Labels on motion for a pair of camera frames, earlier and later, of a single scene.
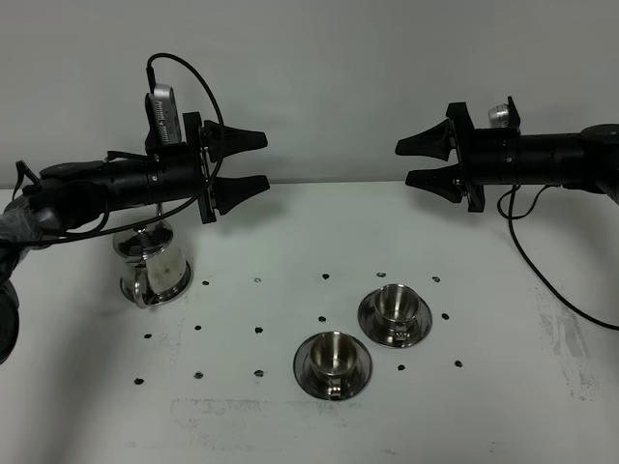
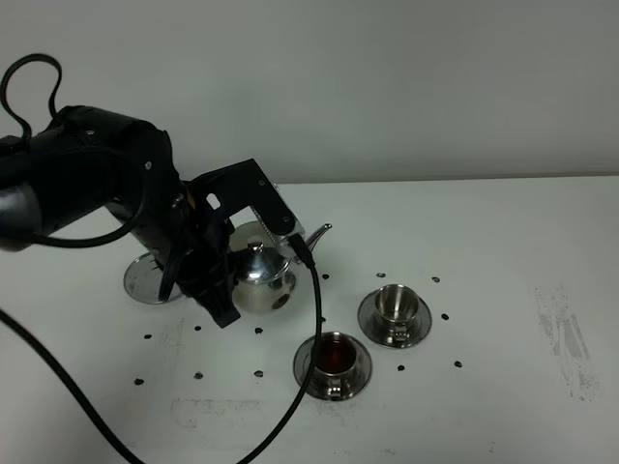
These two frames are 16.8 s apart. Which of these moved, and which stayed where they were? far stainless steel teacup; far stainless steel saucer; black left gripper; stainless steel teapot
Moved: black left gripper; stainless steel teapot
Stayed: far stainless steel saucer; far stainless steel teacup
